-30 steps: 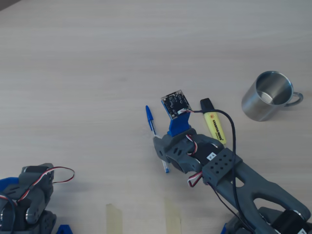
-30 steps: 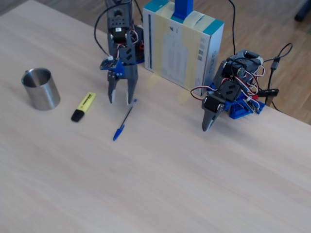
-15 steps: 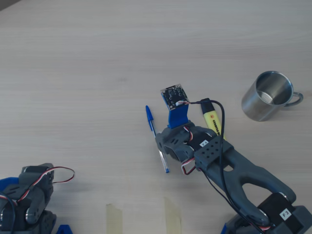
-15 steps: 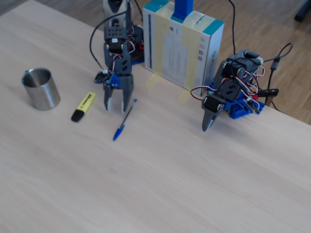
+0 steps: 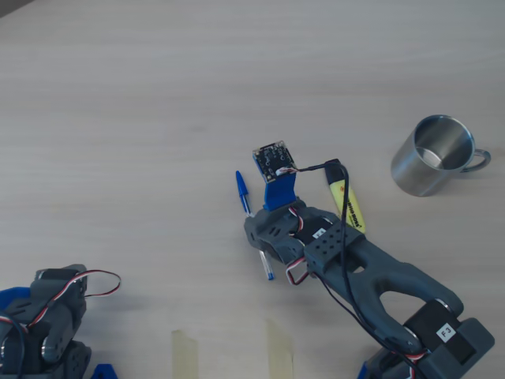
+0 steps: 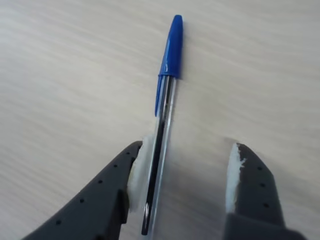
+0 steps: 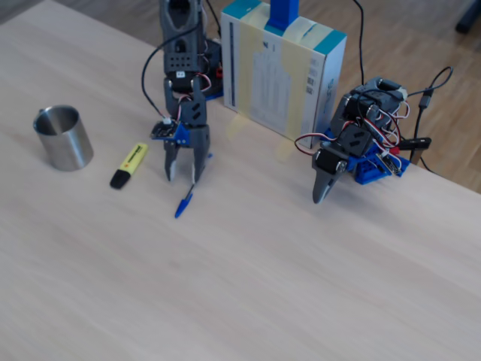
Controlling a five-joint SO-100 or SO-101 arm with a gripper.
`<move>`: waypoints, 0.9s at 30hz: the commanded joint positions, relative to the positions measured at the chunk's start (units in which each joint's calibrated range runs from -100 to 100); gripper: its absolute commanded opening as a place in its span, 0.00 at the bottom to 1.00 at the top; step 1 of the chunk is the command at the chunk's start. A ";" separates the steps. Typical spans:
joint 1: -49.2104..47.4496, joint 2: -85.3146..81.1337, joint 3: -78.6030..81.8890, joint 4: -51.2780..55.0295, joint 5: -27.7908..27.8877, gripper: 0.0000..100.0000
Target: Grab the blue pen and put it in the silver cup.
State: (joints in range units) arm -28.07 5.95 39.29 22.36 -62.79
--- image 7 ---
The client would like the grey gripper black motor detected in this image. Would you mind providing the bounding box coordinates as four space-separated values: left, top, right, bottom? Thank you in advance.
163 76 212 186

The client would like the blue ballpoint pen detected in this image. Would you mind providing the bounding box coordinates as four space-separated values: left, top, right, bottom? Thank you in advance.
174 152 214 219

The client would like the blue leader arm base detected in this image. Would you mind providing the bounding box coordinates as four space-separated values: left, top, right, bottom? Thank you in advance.
319 127 410 186

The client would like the silver metal cup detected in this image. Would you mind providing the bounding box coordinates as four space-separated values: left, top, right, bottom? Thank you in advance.
32 105 95 173

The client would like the yellow highlighter black cap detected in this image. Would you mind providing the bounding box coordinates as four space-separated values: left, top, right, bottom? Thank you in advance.
109 141 150 190

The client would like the pale yellow masking tape strip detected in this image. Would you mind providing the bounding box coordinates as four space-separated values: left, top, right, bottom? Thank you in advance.
274 17 320 163
225 3 266 141

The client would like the white teal cardboard box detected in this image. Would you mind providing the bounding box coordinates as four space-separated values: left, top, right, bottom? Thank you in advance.
219 0 349 150

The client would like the leader controller circuit board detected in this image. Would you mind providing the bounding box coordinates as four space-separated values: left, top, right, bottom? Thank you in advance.
375 152 403 176

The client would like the black usb plug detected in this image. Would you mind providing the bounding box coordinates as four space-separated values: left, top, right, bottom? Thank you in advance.
398 137 432 150

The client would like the black chair base leg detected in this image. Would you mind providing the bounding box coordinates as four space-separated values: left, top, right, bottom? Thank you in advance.
455 0 481 35

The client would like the blue camera mount bracket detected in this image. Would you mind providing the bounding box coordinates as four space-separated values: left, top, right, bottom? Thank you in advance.
174 120 193 147

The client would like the small wrist camera board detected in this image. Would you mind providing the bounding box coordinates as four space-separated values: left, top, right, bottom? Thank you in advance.
150 119 180 141

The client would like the red white follower servo wire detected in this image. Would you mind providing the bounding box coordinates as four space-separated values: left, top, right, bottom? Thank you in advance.
176 73 213 121

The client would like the black camera cable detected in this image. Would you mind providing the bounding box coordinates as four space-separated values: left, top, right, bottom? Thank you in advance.
141 22 206 117

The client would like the grey leader handle trigger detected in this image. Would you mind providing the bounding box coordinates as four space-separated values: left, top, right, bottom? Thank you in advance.
311 146 349 206

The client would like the blue plastic post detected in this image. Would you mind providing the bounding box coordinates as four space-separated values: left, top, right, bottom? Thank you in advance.
265 0 301 35

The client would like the thin black power cable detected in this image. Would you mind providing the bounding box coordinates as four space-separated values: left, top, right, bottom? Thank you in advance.
352 0 366 86

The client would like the black usb cable with adapter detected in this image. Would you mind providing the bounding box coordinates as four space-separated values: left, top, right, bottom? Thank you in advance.
407 66 455 174

